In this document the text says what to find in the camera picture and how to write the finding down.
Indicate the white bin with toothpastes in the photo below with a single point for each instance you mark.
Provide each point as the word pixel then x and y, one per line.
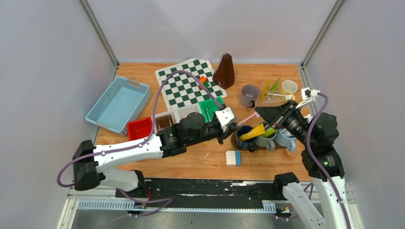
pixel 184 111

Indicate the light blue mug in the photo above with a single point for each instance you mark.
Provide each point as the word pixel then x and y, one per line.
pixel 285 139

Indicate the dark blue mug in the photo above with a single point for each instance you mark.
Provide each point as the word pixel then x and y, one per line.
pixel 245 144

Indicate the light blue toothbrush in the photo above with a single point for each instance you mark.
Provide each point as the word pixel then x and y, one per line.
pixel 207 114

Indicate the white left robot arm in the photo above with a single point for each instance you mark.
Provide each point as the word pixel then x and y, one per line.
pixel 97 165

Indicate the dark wooden oval tray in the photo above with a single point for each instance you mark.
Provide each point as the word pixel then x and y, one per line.
pixel 233 143

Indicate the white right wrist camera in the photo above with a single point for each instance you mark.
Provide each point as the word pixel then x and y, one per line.
pixel 308 97

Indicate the purple mug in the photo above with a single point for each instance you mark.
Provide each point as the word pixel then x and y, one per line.
pixel 250 91

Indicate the green white chessboard mat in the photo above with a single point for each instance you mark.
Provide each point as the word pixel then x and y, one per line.
pixel 181 90

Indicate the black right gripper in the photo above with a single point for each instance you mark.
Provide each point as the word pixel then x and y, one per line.
pixel 273 115

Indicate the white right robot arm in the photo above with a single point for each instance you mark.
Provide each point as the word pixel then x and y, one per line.
pixel 322 163

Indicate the cream mug yellow handle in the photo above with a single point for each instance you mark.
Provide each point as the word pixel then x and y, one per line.
pixel 289 87

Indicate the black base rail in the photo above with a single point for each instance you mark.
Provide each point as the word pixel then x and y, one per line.
pixel 203 193

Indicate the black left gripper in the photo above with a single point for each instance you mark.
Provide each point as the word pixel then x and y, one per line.
pixel 229 129

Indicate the red plastic bin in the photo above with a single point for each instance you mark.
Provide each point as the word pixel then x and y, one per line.
pixel 140 128

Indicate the white plastic bin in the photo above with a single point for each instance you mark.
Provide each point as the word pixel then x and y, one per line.
pixel 163 114

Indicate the orange toy block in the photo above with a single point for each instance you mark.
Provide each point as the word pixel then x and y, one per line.
pixel 203 79

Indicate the brown wooden metronome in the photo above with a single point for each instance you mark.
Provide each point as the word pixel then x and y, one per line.
pixel 224 75

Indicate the white blue toy brick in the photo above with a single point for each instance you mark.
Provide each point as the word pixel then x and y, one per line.
pixel 232 158

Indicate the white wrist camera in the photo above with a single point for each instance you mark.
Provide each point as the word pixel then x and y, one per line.
pixel 226 117
pixel 308 97

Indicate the brown wooden block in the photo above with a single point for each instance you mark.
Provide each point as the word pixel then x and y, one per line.
pixel 164 121

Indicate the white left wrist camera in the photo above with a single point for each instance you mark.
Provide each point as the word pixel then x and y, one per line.
pixel 226 117

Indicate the green plastic bin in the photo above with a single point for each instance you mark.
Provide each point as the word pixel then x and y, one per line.
pixel 211 105

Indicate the yellow toothpaste tube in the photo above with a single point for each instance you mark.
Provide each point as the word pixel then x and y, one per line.
pixel 266 86
pixel 258 130

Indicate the light blue perforated basket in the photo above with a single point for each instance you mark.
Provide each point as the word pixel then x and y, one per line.
pixel 122 102

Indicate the white toothbrush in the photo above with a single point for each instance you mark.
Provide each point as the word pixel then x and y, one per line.
pixel 280 98

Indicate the grey mug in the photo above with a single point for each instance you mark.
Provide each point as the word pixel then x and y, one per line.
pixel 269 143

